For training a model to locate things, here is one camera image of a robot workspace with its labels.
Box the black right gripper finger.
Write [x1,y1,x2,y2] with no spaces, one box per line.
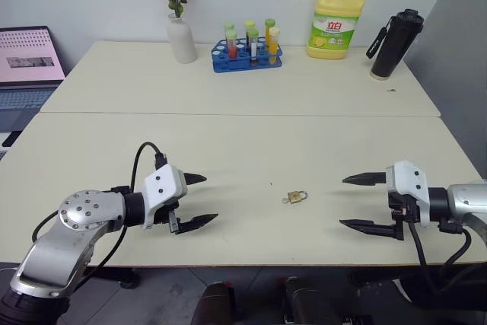
[341,171,389,186]
[339,218,406,242]

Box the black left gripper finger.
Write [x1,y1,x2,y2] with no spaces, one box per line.
[184,172,208,186]
[175,213,219,236]

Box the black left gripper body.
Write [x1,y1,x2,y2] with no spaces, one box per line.
[152,199,181,234]

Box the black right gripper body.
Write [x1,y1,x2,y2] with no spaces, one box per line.
[387,191,422,228]

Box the small brass padlock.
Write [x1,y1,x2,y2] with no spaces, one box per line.
[287,190,309,205]

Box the black table foot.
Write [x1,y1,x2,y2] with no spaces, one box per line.
[86,266,141,291]

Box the blue test tube rack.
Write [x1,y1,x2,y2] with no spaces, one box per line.
[210,36,285,74]

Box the white ceramic vase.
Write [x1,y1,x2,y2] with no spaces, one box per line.
[167,12,199,65]

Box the green-capped tube red liquid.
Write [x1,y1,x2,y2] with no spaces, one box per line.
[223,21,240,59]

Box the green-capped tube dark liquid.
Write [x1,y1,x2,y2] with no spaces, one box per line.
[247,28,261,66]

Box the yellow-capped tube orange liquid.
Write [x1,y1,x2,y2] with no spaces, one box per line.
[267,27,282,66]

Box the yellow dish soap bottle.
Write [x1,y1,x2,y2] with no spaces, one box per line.
[306,0,368,61]

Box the green-capped tube clear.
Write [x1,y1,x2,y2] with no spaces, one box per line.
[243,19,257,46]

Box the green-capped tube yellow liquid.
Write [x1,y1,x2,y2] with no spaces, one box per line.
[263,18,276,46]

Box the open laptop pink screen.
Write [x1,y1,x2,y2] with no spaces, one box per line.
[0,25,68,132]

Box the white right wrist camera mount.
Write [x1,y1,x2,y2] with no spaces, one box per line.
[384,160,433,228]

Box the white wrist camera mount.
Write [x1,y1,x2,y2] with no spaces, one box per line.
[141,164,189,231]
[384,160,433,228]

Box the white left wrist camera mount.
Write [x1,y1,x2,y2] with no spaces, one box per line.
[141,164,189,231]

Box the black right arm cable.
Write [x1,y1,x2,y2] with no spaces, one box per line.
[407,217,473,292]

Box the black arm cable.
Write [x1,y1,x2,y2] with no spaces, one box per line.
[31,142,169,284]
[407,217,473,292]

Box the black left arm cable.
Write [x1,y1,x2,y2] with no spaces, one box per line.
[31,142,169,284]

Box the black tumbler with strap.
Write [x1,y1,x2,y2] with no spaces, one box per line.
[365,8,425,82]

